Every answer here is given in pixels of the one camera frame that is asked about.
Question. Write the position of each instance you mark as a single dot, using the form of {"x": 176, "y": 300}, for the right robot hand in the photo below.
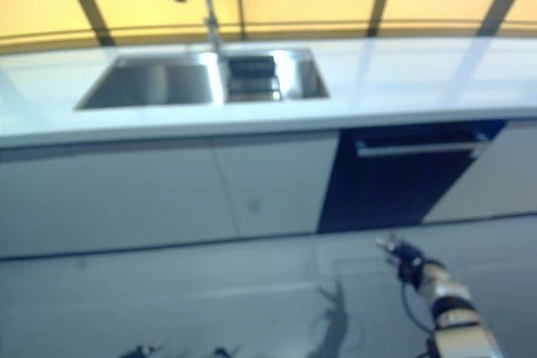
{"x": 405, "y": 257}

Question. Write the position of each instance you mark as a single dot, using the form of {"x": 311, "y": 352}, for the stainless steel sink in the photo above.
{"x": 155, "y": 81}

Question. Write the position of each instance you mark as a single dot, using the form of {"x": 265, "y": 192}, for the white cabinet door beside dishwasher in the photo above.
{"x": 495, "y": 182}

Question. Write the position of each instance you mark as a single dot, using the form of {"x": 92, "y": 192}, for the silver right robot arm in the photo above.
{"x": 453, "y": 303}

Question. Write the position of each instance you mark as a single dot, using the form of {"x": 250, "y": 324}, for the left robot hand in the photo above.
{"x": 140, "y": 351}

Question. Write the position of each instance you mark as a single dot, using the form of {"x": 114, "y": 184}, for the narrow white cabinet door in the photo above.
{"x": 285, "y": 182}

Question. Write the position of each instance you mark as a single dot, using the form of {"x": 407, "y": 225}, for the wide white cabinet door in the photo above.
{"x": 105, "y": 198}

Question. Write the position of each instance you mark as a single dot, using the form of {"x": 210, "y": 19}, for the black sink dish rack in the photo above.
{"x": 251, "y": 77}

